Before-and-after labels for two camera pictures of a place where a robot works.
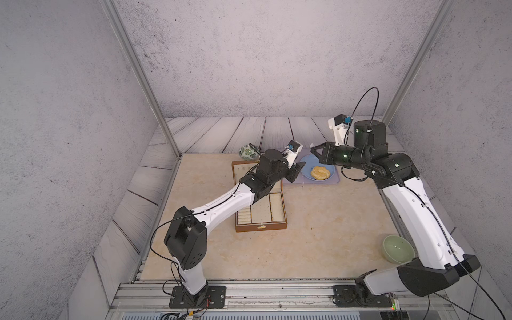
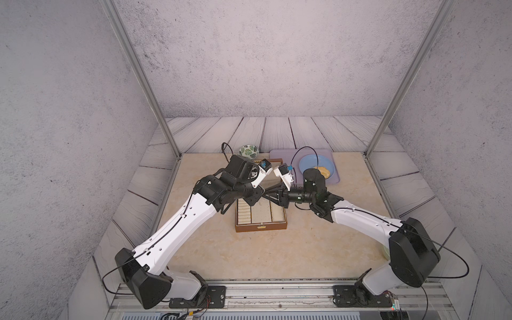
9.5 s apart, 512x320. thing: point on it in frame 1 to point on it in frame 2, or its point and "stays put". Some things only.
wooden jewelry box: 268,212 stays put
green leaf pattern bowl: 247,153 stays put
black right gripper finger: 322,157 to 279,195
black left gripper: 293,172 to 253,199
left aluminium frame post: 113,13 stays put
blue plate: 314,170 stays put
